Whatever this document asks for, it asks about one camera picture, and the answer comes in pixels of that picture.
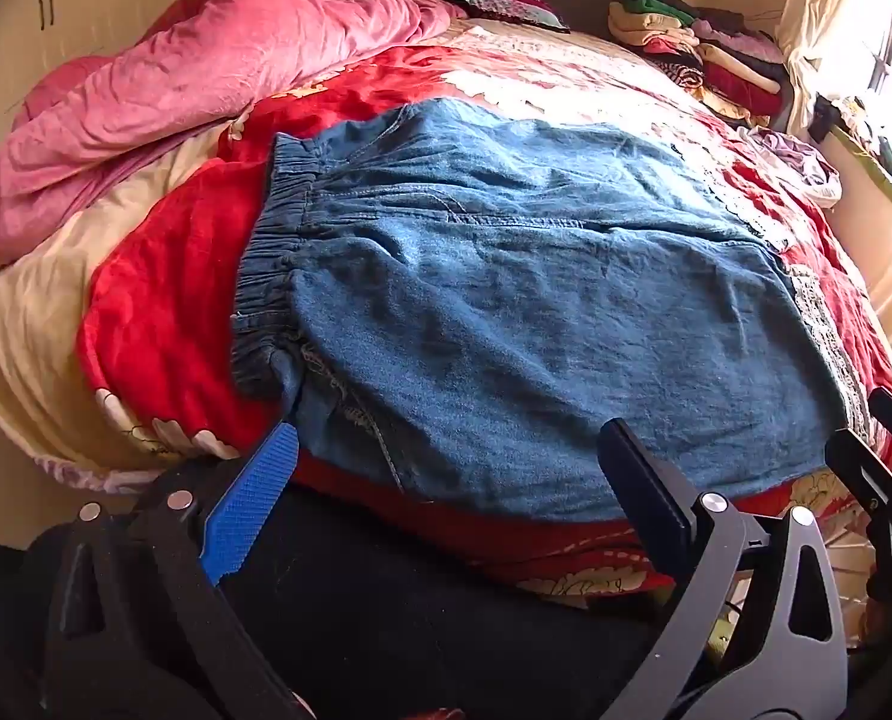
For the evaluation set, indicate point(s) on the green cloth on sill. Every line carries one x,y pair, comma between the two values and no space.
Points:
877,165

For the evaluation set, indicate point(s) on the blue denim pants lace trim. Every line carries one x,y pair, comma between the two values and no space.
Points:
528,300

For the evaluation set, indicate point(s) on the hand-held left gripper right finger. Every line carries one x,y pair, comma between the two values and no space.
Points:
641,476

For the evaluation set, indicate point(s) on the pile of folded clothes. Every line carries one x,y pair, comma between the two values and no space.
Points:
708,60

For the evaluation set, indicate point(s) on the pink quilt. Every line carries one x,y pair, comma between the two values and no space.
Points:
191,82

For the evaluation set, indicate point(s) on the cream curtain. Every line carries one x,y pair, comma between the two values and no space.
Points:
814,7

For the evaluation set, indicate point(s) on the lavender cloth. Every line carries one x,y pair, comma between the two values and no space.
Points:
806,161

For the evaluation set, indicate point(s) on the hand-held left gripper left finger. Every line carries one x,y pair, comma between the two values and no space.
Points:
255,491

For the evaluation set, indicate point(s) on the red floral blanket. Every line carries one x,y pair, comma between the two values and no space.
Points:
161,300

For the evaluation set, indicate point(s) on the cream bed sheet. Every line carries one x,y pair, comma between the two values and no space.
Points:
26,345

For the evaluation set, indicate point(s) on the floral pillow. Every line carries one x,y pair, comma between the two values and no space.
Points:
506,6

